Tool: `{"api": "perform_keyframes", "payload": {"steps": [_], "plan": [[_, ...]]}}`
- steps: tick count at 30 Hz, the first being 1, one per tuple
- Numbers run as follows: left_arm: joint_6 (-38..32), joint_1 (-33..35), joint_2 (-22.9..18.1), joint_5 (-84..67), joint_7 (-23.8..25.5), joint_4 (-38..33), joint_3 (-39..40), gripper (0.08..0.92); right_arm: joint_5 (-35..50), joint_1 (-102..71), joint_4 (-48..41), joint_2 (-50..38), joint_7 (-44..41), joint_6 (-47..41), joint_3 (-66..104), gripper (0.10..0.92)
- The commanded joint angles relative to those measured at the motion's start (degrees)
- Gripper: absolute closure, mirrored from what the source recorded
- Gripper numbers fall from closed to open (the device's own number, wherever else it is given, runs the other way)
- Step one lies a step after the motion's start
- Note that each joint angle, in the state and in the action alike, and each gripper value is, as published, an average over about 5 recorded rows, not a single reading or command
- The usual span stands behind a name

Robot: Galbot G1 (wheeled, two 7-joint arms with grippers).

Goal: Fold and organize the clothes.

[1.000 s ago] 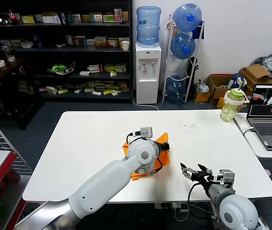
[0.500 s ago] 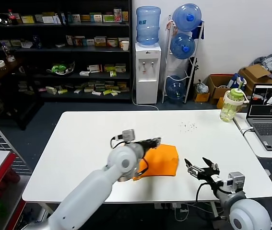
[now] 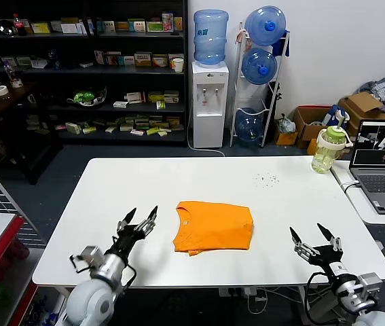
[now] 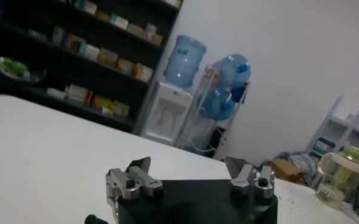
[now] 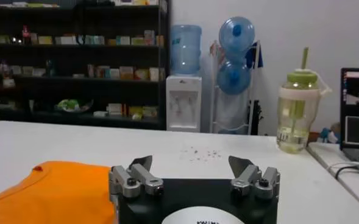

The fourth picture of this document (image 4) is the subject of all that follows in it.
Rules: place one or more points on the white water dispenser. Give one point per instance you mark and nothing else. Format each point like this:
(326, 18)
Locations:
(167, 112)

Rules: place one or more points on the orange yellow medicine box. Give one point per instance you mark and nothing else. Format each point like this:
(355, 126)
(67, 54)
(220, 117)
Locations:
(158, 40)

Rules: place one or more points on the green white medicine box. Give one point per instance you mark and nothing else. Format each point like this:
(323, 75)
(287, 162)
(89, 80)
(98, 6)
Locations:
(103, 101)
(135, 30)

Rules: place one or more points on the yellow white medicine box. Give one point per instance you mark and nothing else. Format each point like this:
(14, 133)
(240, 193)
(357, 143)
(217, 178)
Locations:
(107, 58)

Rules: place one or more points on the pile of grey clothes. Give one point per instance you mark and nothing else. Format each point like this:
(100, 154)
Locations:
(302, 161)

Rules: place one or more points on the open brown cardboard box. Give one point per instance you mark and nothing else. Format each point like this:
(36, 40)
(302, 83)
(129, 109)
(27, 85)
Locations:
(286, 170)

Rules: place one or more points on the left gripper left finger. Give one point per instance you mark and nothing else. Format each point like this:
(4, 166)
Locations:
(145, 181)

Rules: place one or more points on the white metal shelf rack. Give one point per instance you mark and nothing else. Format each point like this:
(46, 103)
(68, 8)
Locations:
(334, 128)

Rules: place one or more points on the flat white medicine box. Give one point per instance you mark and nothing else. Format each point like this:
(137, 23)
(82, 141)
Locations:
(56, 93)

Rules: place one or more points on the glass bowl green fruit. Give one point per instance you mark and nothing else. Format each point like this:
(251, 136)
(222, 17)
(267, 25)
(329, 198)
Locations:
(11, 67)

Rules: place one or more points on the small lime green box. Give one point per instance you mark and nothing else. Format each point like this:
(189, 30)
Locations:
(107, 111)

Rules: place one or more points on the white red medicine box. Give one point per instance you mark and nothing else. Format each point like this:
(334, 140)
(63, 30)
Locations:
(78, 93)

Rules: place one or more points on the white teal medicine box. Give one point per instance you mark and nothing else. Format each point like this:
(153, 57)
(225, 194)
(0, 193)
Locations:
(90, 7)
(90, 51)
(119, 22)

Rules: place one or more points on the labelled blue water jug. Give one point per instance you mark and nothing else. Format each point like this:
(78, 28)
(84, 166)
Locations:
(183, 62)

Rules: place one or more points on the green lid drinking bottle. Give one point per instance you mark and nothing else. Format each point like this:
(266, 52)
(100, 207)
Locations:
(340, 176)

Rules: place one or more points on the pink medicine box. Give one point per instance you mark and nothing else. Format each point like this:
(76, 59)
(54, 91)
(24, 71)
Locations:
(150, 31)

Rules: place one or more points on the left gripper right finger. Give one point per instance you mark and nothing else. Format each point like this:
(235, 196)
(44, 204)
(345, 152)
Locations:
(244, 179)

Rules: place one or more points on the black shelf unit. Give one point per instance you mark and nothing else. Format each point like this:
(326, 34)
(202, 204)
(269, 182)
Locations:
(30, 45)

